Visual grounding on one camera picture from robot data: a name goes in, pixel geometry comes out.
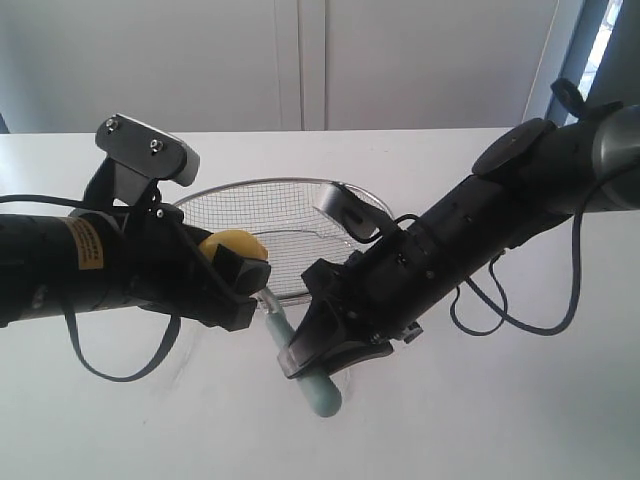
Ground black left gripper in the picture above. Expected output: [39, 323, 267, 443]
[117, 204, 271, 331]

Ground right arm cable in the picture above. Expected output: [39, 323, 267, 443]
[449, 174, 601, 337]

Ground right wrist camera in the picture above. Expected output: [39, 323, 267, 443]
[312, 182, 396, 244]

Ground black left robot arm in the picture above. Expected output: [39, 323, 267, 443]
[1, 204, 271, 331]

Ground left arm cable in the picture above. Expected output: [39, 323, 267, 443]
[0, 194, 181, 385]

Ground teal handled peeler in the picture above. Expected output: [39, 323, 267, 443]
[257, 287, 342, 418]

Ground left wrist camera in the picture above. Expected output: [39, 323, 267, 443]
[84, 114, 200, 206]

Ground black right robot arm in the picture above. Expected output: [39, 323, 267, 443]
[278, 79, 639, 379]

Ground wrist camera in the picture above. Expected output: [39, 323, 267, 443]
[312, 182, 396, 244]
[84, 114, 200, 206]

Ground window with blue frame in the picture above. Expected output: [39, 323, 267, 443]
[522, 0, 639, 124]

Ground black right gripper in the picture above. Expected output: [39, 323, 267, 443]
[278, 219, 470, 379]

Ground yellow lemon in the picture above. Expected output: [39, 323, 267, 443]
[198, 229, 269, 261]

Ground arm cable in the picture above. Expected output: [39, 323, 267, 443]
[449, 174, 601, 337]
[0, 194, 181, 385]

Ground white cabinet doors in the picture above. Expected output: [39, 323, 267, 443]
[1, 1, 558, 133]

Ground oval wire mesh basket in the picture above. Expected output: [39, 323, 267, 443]
[175, 177, 394, 307]

